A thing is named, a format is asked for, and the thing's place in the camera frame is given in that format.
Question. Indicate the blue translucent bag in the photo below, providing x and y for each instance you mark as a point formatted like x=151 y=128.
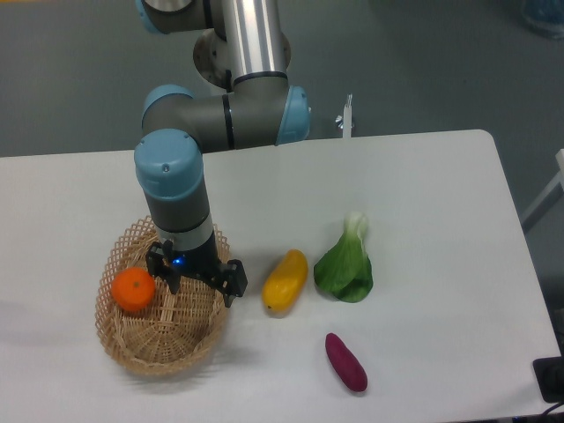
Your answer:
x=544 y=17

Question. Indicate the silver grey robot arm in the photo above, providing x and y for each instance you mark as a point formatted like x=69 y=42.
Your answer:
x=259 y=107

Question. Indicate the yellow mango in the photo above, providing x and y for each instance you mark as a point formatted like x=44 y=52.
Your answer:
x=284 y=285

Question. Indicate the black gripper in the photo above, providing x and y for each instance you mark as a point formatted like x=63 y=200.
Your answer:
x=165 y=261

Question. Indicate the woven wicker basket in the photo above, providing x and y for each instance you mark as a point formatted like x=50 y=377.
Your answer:
x=174 y=332

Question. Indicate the orange fruit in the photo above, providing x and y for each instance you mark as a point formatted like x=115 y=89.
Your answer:
x=133 y=289

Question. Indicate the black device at edge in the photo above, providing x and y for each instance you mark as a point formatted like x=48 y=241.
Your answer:
x=549 y=375

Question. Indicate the white clamp bracket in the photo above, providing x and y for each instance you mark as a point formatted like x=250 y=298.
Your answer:
x=344 y=122

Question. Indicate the white frame at right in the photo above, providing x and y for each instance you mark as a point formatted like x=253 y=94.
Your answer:
x=546 y=199

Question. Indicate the green bok choy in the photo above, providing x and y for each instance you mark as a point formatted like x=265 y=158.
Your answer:
x=345 y=270

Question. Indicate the purple sweet potato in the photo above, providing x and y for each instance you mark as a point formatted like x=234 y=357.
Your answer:
x=351 y=373

